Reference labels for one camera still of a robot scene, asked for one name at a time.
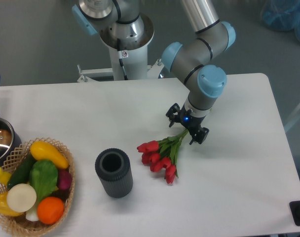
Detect dark green cucumber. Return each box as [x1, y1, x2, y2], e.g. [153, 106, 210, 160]
[7, 153, 36, 190]

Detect dark grey ribbed vase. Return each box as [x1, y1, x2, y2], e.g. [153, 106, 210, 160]
[95, 148, 133, 198]

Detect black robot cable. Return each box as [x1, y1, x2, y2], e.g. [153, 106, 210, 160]
[116, 38, 129, 80]

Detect orange fruit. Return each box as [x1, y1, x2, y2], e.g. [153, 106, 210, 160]
[37, 197, 64, 225]

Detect white leek stalk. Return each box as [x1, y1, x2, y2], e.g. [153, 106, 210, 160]
[26, 204, 39, 222]

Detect green lettuce leaf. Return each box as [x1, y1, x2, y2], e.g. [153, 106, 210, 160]
[29, 159, 58, 204]

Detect purple red onion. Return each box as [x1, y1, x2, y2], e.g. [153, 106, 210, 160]
[57, 170, 73, 190]

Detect red tulip bouquet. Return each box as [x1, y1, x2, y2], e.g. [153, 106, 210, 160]
[137, 130, 188, 184]

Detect yellow bell pepper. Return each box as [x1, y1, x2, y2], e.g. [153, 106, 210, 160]
[0, 192, 24, 217]

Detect woven wicker basket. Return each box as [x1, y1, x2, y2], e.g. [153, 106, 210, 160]
[0, 138, 75, 237]

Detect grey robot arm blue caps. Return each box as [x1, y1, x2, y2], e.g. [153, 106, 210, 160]
[72, 0, 236, 143]

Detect white round onion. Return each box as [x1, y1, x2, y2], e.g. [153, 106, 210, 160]
[6, 184, 37, 212]

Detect yellow squash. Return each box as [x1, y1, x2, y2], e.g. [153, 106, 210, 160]
[30, 141, 69, 169]

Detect blue plastic bag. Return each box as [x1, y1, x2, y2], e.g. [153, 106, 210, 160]
[261, 0, 300, 42]

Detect black device at edge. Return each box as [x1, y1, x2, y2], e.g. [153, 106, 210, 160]
[289, 200, 300, 226]

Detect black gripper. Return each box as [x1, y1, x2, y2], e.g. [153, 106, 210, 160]
[166, 103, 210, 145]

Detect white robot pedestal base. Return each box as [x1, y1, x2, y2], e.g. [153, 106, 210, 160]
[77, 13, 164, 82]

